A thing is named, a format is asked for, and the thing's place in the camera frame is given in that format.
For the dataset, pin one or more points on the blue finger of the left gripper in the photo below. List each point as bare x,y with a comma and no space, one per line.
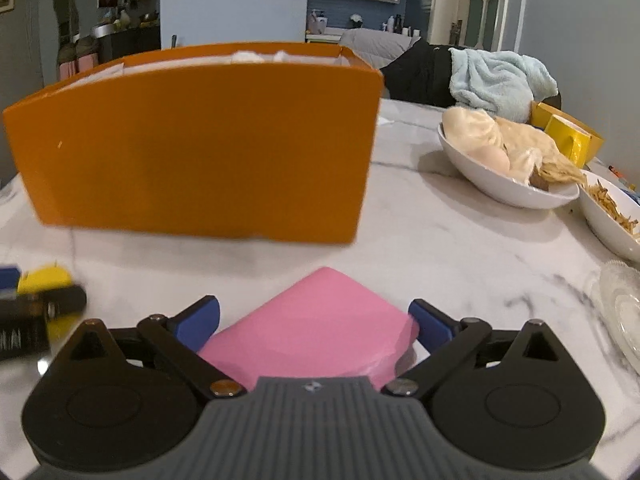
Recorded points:
9,277

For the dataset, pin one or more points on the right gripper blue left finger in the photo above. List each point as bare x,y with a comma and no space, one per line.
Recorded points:
194,325

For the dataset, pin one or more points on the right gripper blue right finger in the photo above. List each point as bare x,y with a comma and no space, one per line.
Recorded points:
435,327

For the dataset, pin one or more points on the pink wallet case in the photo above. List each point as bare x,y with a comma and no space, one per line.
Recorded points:
326,325

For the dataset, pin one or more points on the yellow tape measure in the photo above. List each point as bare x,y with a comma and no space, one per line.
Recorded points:
46,278

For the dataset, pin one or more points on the white panda plush toy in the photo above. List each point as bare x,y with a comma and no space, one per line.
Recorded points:
252,57

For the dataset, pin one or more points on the clear glass plate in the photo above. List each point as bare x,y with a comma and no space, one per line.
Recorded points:
612,295

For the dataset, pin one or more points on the white bowl with buns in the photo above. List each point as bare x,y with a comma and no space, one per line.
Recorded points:
515,164

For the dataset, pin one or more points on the orange storage box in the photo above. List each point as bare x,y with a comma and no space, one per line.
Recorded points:
181,141

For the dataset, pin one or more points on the white bowl with fries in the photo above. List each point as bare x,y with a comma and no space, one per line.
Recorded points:
612,215

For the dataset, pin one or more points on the yellow mug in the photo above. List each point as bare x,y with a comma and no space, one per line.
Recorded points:
571,140

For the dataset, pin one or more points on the yellow bowl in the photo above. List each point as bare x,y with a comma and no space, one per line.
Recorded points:
541,113

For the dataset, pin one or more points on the light blue fleece blanket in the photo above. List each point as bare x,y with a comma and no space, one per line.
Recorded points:
502,83

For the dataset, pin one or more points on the black jacket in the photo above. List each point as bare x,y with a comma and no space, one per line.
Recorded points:
421,75

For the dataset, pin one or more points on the dark hallway cabinet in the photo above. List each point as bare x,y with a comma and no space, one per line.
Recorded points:
114,43

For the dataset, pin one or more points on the grey puffer jacket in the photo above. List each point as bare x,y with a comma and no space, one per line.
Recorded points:
375,47

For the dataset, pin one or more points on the glass panel door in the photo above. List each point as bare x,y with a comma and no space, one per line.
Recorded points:
478,24

